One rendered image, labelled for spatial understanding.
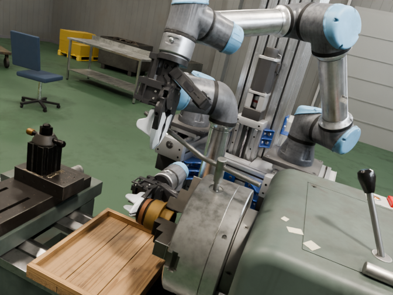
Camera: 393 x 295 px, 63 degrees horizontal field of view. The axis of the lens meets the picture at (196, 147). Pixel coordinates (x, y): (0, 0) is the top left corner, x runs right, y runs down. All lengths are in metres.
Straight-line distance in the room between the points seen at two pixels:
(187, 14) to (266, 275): 0.54
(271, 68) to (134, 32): 9.12
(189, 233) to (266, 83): 0.89
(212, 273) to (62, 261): 0.48
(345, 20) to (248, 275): 0.73
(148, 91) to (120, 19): 10.07
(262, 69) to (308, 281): 1.02
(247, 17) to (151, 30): 9.15
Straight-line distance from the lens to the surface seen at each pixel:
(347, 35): 1.05
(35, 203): 1.12
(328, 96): 1.16
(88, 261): 1.04
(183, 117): 1.49
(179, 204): 0.88
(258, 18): 1.02
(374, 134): 8.45
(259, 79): 1.46
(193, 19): 0.74
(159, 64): 0.75
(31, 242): 1.14
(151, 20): 10.12
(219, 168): 0.73
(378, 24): 8.36
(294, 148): 1.35
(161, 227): 0.82
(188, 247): 0.73
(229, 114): 1.06
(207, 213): 0.73
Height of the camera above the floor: 1.58
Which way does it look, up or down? 20 degrees down
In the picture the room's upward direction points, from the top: 14 degrees clockwise
